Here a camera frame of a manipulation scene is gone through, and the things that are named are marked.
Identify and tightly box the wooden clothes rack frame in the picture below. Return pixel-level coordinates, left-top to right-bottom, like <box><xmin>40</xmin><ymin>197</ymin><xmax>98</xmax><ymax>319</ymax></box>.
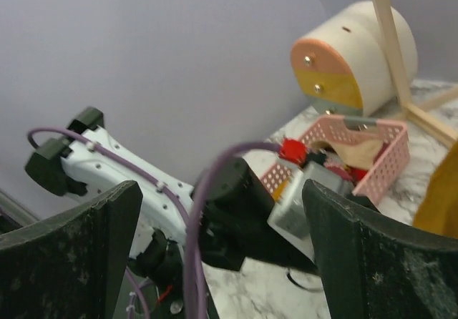
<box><xmin>372</xmin><ymin>0</ymin><xmax>457</xmax><ymax>148</ymax></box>

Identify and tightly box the red sock white pattern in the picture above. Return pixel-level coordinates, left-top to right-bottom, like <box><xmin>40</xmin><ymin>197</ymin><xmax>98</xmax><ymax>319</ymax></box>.
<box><xmin>344</xmin><ymin>166</ymin><xmax>368</xmax><ymax>185</ymax></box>

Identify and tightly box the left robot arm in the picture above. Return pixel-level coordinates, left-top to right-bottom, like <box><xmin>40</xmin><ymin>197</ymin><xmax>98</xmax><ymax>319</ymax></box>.
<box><xmin>25</xmin><ymin>107</ymin><xmax>316</xmax><ymax>285</ymax></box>

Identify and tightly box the round pastel drawer cabinet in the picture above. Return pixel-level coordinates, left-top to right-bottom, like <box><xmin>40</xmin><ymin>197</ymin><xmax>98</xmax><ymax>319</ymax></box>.
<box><xmin>289</xmin><ymin>0</ymin><xmax>419</xmax><ymax>118</ymax></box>

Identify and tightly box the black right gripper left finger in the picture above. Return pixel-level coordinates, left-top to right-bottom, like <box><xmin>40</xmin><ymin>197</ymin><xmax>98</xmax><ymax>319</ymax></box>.
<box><xmin>1</xmin><ymin>181</ymin><xmax>142</xmax><ymax>318</ymax></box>

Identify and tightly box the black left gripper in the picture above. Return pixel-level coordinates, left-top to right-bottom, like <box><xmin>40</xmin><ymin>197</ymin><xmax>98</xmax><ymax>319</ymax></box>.
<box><xmin>203</xmin><ymin>175</ymin><xmax>318</xmax><ymax>275</ymax></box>

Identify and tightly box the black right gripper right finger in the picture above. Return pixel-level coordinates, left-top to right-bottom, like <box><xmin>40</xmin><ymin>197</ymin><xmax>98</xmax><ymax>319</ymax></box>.
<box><xmin>303</xmin><ymin>180</ymin><xmax>457</xmax><ymax>318</ymax></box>

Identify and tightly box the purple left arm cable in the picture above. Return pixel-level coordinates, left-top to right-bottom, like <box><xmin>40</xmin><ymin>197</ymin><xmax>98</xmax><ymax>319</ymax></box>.
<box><xmin>27</xmin><ymin>127</ymin><xmax>283</xmax><ymax>319</ymax></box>

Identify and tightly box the pink perforated plastic basket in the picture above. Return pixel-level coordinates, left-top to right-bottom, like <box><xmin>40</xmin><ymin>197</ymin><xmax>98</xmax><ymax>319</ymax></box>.
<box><xmin>259</xmin><ymin>114</ymin><xmax>411</xmax><ymax>207</ymax></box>

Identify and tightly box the mustard yellow sock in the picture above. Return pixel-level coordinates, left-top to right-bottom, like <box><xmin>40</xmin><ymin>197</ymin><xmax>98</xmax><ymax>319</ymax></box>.
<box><xmin>412</xmin><ymin>142</ymin><xmax>458</xmax><ymax>238</ymax></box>

